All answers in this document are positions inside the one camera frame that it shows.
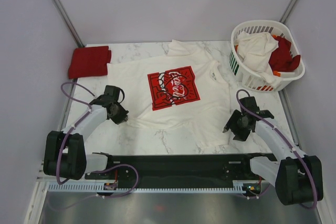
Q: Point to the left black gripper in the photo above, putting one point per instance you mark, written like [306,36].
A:
[123,116]

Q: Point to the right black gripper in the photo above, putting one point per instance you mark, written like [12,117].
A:
[239,135]

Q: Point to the white t shirt red print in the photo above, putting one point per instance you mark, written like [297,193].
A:
[181,88]

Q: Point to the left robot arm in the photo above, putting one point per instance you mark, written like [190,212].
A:
[65,156]

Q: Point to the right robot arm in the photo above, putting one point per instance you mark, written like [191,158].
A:
[296,176]

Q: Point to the folded red t shirt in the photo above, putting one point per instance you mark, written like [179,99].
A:
[89,62]

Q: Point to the white laundry basket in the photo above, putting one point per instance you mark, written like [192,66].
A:
[248,78]

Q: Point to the white t shirt in basket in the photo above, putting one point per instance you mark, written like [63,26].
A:
[255,51]

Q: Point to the red t shirt in basket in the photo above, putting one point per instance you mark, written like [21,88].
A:
[290,63]

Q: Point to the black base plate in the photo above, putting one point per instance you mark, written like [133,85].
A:
[179,171]

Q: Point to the left aluminium frame post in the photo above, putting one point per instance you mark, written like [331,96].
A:
[66,19]

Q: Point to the white slotted cable duct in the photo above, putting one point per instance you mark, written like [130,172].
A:
[101,187]

